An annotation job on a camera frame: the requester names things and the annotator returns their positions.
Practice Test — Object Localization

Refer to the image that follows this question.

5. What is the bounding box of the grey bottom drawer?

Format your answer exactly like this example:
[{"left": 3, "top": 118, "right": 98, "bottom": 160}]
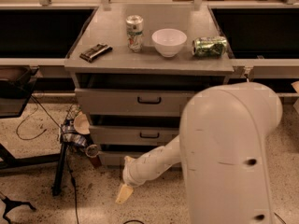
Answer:
[{"left": 98, "top": 151, "right": 142, "bottom": 168}]

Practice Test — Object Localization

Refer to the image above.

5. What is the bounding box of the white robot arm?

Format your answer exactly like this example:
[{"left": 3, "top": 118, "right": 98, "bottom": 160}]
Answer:
[{"left": 116, "top": 82, "right": 283, "bottom": 224}]

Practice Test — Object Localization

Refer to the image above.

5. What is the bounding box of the grey top drawer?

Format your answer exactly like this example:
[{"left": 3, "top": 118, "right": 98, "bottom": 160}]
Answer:
[{"left": 75, "top": 89, "right": 195, "bottom": 117}]

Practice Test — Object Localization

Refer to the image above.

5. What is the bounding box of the grey drawer cabinet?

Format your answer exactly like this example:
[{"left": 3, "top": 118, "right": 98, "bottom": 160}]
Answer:
[{"left": 65, "top": 4, "right": 234, "bottom": 153}]

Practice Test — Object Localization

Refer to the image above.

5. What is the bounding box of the clear plastic cup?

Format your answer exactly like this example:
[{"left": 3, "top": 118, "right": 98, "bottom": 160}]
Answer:
[{"left": 85, "top": 145, "right": 101, "bottom": 168}]

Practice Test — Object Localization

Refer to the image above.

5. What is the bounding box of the crumpled chip bag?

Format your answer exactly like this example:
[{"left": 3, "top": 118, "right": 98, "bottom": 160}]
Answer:
[{"left": 60, "top": 105, "right": 88, "bottom": 148}]

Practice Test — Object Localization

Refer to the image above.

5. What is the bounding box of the white bowl on floor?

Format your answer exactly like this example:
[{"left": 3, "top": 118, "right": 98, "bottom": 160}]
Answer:
[{"left": 74, "top": 113, "right": 90, "bottom": 134}]

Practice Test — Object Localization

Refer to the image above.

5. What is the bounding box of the black tripod leg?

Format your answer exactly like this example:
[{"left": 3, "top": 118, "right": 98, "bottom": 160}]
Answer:
[{"left": 0, "top": 192, "right": 36, "bottom": 224}]

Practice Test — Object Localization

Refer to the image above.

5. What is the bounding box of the black stand with tray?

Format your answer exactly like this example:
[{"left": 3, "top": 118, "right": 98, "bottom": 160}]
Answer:
[{"left": 0, "top": 65, "right": 67, "bottom": 196}]

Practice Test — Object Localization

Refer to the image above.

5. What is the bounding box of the green soda can lying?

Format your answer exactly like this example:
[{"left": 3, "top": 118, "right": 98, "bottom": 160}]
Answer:
[{"left": 192, "top": 36, "right": 227, "bottom": 57}]

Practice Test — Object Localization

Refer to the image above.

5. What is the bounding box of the upright white soda can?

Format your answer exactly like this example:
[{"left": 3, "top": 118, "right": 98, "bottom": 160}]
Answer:
[{"left": 126, "top": 15, "right": 144, "bottom": 52}]

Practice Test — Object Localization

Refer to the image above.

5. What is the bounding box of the thin black floor cable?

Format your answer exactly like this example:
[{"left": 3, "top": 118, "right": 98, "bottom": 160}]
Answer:
[{"left": 15, "top": 93, "right": 80, "bottom": 224}]

